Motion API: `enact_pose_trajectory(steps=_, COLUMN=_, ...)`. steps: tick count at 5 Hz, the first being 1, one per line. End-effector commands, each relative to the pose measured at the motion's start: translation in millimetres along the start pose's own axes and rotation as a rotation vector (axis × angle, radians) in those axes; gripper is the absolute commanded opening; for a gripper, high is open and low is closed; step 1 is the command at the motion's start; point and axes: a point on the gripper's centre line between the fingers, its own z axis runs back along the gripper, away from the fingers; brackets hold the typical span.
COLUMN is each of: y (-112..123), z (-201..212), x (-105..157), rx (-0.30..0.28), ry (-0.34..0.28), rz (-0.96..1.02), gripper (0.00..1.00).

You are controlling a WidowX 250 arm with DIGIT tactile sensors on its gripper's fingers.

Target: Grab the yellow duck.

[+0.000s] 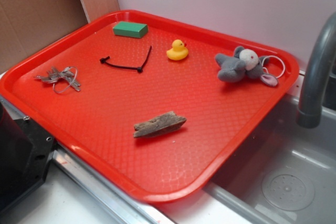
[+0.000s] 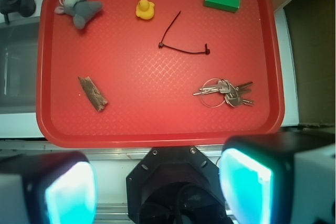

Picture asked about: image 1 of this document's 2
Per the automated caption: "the grey plush mouse toy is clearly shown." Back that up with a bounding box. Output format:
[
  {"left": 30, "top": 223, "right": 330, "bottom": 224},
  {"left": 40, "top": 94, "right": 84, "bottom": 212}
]
[{"left": 215, "top": 46, "right": 286, "bottom": 87}]

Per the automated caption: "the red plastic tray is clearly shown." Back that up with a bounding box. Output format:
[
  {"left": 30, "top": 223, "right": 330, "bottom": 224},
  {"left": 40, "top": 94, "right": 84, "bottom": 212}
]
[{"left": 1, "top": 10, "right": 299, "bottom": 203}]

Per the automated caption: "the brown wood piece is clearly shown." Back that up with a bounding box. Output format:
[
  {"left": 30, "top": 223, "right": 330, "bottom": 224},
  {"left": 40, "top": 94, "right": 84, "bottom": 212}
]
[{"left": 133, "top": 111, "right": 187, "bottom": 138}]

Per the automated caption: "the silver key bunch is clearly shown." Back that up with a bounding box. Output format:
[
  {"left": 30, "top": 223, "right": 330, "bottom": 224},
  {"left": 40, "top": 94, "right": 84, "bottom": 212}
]
[{"left": 34, "top": 66, "right": 81, "bottom": 94}]

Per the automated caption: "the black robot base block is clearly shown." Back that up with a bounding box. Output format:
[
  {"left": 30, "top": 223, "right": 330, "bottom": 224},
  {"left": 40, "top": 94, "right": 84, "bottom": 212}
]
[{"left": 1, "top": 105, "right": 56, "bottom": 214}]

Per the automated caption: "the black zip tie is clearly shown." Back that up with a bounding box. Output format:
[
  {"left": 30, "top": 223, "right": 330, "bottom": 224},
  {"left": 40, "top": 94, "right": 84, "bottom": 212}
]
[{"left": 99, "top": 45, "right": 153, "bottom": 73}]

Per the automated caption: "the yellow rubber duck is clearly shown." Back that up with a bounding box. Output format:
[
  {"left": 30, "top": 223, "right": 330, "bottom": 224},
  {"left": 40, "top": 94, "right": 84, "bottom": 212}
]
[{"left": 166, "top": 39, "right": 189, "bottom": 61}]

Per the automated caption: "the grey sink faucet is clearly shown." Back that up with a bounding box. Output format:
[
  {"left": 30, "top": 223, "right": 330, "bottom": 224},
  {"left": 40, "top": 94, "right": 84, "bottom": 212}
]
[{"left": 296, "top": 14, "right": 335, "bottom": 129}]

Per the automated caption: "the grey toy sink basin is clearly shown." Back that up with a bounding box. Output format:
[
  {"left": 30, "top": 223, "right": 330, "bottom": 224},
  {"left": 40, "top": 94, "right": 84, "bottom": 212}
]
[{"left": 205, "top": 95, "right": 335, "bottom": 223}]

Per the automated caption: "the green rectangular block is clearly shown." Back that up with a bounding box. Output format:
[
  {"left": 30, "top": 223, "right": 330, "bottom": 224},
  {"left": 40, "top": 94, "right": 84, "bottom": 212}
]
[{"left": 112, "top": 22, "right": 149, "bottom": 38}]

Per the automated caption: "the brown cardboard panel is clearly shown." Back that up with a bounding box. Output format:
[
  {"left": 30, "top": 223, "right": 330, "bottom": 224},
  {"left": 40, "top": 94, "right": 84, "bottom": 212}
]
[{"left": 1, "top": 0, "right": 119, "bottom": 72}]

